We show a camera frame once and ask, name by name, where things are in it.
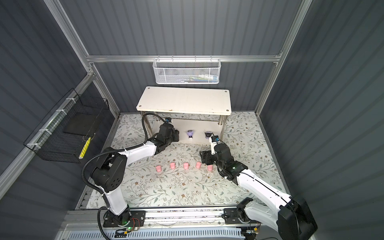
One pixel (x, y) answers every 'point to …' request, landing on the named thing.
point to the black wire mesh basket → (64, 132)
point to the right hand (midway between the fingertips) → (207, 152)
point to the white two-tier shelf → (198, 113)
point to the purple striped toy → (207, 135)
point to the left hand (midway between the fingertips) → (176, 131)
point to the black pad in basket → (80, 123)
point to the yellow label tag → (85, 146)
